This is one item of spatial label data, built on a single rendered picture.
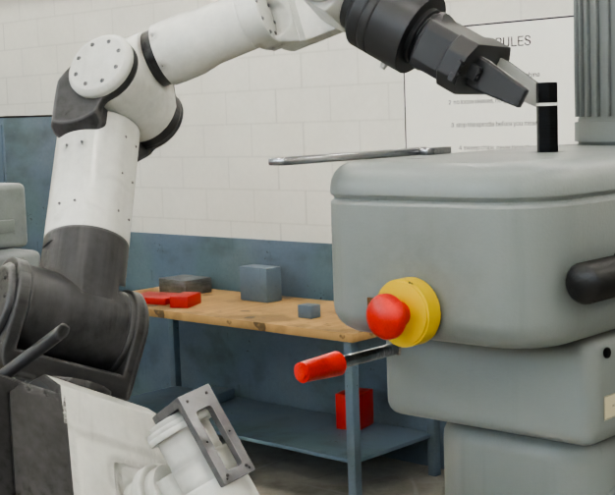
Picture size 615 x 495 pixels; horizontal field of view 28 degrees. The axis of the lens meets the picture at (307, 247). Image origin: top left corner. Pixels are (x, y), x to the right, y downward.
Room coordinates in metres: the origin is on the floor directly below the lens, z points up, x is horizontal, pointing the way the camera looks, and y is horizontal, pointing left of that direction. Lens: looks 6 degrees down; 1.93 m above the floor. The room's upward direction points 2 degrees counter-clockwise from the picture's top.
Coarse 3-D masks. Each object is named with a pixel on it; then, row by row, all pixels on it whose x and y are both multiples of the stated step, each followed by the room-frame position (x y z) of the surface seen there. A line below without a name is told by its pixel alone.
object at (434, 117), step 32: (480, 32) 6.34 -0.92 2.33; (512, 32) 6.22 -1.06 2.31; (544, 32) 6.09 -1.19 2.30; (544, 64) 6.09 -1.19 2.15; (416, 96) 6.63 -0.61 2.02; (448, 96) 6.49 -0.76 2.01; (480, 96) 6.35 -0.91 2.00; (416, 128) 6.64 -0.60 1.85; (448, 128) 6.49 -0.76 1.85; (480, 128) 6.35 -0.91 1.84; (512, 128) 6.22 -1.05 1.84
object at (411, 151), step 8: (344, 152) 1.19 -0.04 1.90; (352, 152) 1.19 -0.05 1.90; (360, 152) 1.19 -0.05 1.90; (368, 152) 1.20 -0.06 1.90; (376, 152) 1.21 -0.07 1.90; (384, 152) 1.22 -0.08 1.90; (392, 152) 1.22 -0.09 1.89; (400, 152) 1.23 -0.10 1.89; (408, 152) 1.24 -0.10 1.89; (416, 152) 1.25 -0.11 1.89; (424, 152) 1.25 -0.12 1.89; (432, 152) 1.26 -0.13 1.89; (440, 152) 1.27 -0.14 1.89; (448, 152) 1.28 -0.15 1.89; (272, 160) 1.12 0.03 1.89; (280, 160) 1.11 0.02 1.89; (288, 160) 1.11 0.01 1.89; (296, 160) 1.12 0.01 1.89; (304, 160) 1.13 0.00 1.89; (312, 160) 1.14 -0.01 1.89; (320, 160) 1.15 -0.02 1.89; (328, 160) 1.15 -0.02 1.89; (336, 160) 1.16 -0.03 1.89; (344, 160) 1.17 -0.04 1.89
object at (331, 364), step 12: (372, 348) 1.19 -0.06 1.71; (384, 348) 1.19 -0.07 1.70; (396, 348) 1.20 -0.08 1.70; (312, 360) 1.12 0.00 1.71; (324, 360) 1.12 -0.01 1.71; (336, 360) 1.13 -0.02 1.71; (348, 360) 1.15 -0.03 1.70; (360, 360) 1.16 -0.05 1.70; (300, 372) 1.11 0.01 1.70; (312, 372) 1.11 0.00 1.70; (324, 372) 1.12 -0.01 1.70; (336, 372) 1.13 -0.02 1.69
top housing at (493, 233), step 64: (384, 192) 1.09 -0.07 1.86; (448, 192) 1.05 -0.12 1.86; (512, 192) 1.01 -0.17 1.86; (576, 192) 1.03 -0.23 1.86; (384, 256) 1.10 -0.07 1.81; (448, 256) 1.05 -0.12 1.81; (512, 256) 1.01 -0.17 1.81; (576, 256) 1.03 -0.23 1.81; (448, 320) 1.05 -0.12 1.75; (512, 320) 1.01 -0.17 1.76; (576, 320) 1.03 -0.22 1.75
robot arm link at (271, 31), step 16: (240, 0) 1.35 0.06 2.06; (256, 0) 1.34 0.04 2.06; (272, 0) 1.39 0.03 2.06; (288, 0) 1.40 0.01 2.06; (240, 16) 1.34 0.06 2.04; (256, 16) 1.34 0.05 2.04; (272, 16) 1.39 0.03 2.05; (288, 16) 1.39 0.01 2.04; (304, 16) 1.39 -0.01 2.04; (256, 32) 1.35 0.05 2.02; (272, 32) 1.36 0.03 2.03; (288, 32) 1.38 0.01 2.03; (304, 32) 1.39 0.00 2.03; (320, 32) 1.38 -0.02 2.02; (336, 32) 1.39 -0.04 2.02; (272, 48) 1.38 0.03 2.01; (288, 48) 1.39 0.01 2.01
